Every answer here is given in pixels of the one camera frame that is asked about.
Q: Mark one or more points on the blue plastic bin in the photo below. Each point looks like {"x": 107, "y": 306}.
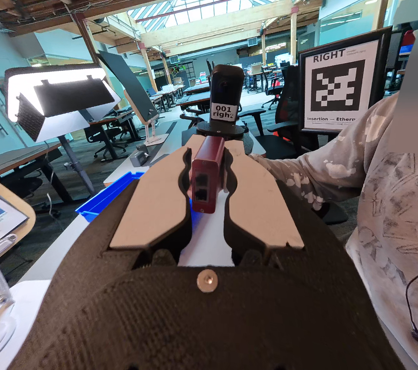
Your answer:
{"x": 111, "y": 193}

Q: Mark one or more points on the small grey device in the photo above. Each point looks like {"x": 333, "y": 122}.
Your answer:
{"x": 138, "y": 157}

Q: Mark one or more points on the black office chair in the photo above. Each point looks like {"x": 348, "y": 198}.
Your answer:
{"x": 104, "y": 138}
{"x": 287, "y": 99}

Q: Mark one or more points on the studio light panel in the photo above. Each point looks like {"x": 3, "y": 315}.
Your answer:
{"x": 58, "y": 115}

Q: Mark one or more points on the red ethernet splitter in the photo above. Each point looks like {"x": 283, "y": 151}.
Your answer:
{"x": 207, "y": 161}

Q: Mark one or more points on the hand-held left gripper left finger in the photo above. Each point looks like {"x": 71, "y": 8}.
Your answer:
{"x": 150, "y": 206}

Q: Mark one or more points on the person's patterned sweatshirt torso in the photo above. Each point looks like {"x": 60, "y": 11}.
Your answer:
{"x": 385, "y": 229}

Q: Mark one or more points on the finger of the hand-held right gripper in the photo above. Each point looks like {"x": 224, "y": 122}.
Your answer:
{"x": 234, "y": 145}
{"x": 194, "y": 142}

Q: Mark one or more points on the black backed board on stand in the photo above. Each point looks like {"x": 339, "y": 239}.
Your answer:
{"x": 130, "y": 89}

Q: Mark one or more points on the wooden office desk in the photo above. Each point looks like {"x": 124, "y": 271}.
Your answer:
{"x": 29, "y": 154}

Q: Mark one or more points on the black framed marker sign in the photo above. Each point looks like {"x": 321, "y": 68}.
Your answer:
{"x": 339, "y": 89}

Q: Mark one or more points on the black light stand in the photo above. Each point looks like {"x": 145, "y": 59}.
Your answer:
{"x": 75, "y": 164}

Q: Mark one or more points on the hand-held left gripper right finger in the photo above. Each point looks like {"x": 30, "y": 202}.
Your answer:
{"x": 264, "y": 210}

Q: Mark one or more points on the white board stand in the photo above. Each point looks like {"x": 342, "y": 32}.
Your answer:
{"x": 26, "y": 304}

